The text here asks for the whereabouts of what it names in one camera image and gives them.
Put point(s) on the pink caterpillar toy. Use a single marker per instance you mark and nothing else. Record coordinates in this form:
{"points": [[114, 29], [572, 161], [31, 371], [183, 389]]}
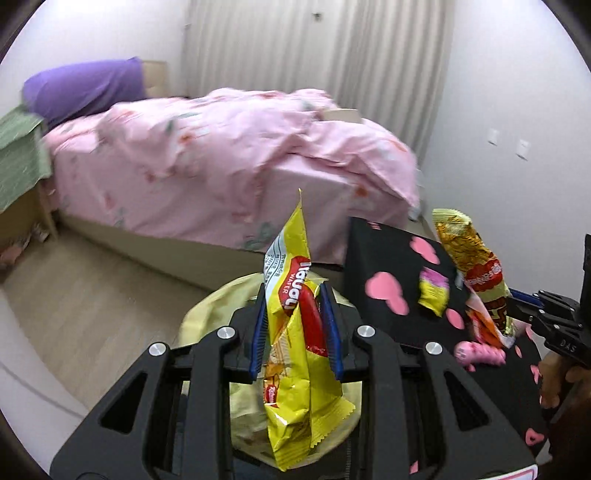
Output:
{"points": [[480, 355]]}

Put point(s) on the yellow plastic garbage bag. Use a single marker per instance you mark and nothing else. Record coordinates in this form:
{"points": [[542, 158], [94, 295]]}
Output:
{"points": [[207, 323]]}

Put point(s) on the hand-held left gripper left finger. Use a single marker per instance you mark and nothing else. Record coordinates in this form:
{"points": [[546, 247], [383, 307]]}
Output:
{"points": [[258, 337]]}

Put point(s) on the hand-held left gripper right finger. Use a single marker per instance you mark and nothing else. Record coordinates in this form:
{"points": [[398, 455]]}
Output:
{"points": [[333, 337]]}

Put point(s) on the small shoes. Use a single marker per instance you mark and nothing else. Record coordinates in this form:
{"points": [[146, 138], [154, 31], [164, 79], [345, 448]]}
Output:
{"points": [[34, 233]]}

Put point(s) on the white wall switch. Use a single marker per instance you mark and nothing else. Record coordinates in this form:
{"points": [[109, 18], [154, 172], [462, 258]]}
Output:
{"points": [[522, 149], [493, 136]]}

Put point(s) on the beige headboard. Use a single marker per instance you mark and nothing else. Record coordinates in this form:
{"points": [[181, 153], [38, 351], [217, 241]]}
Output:
{"points": [[156, 78]]}

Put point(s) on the bed with pink sheet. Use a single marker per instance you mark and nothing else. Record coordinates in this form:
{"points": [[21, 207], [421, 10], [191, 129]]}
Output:
{"points": [[138, 203]]}

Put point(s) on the pink floral duvet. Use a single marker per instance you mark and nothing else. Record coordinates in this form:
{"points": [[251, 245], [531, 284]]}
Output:
{"points": [[221, 138]]}

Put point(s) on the green checked cloth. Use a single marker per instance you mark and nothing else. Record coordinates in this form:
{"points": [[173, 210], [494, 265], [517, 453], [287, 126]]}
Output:
{"points": [[21, 157]]}

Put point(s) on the orange noodle snack packet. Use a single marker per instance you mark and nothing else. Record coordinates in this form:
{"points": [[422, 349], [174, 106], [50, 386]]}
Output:
{"points": [[475, 277]]}

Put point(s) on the purple pillow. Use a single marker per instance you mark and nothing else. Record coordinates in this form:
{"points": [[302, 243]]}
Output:
{"points": [[83, 87]]}

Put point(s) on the pink slippers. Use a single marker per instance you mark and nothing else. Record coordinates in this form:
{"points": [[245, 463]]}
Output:
{"points": [[11, 256]]}

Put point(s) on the person's right hand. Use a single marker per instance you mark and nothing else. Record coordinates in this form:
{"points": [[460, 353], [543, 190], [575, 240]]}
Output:
{"points": [[549, 383]]}

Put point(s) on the black mat with pink hearts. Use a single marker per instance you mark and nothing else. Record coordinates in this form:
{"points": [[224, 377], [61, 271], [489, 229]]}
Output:
{"points": [[397, 258]]}

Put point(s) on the yellow wafer packet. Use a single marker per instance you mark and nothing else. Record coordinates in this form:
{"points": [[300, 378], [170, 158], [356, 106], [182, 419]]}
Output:
{"points": [[286, 350]]}

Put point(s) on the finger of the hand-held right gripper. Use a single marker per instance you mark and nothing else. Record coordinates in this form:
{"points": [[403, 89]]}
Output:
{"points": [[524, 297], [551, 325]]}

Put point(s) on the wooden nightstand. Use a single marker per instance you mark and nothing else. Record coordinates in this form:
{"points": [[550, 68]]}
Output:
{"points": [[27, 217]]}

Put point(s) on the small yellow and pink packet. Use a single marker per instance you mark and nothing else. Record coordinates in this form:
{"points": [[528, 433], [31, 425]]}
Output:
{"points": [[434, 290]]}

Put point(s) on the white pleated curtain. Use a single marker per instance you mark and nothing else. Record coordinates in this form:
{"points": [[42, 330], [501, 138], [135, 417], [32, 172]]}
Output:
{"points": [[314, 60]]}

